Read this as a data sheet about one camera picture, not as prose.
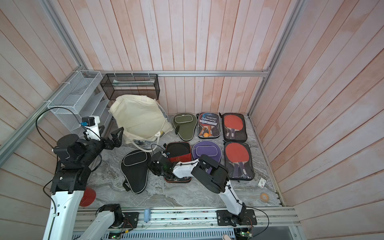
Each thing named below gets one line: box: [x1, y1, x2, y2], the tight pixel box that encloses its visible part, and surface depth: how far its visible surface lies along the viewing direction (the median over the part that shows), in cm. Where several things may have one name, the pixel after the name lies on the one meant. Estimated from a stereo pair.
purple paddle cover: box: [192, 140, 223, 163], surface depth 100 cm
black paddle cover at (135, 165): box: [121, 149, 152, 194], surface depth 89 cm
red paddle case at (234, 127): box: [219, 112, 248, 143], surface depth 112 cm
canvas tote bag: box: [108, 94, 173, 153], surface depth 97 cm
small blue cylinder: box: [144, 208, 151, 223], surface depth 74 cm
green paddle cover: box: [172, 112, 198, 142], surface depth 116 cm
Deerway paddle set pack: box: [197, 112, 221, 138], surface depth 113 cm
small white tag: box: [258, 177, 267, 188], surface depth 87 cm
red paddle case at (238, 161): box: [224, 141, 255, 181], surface depth 95 cm
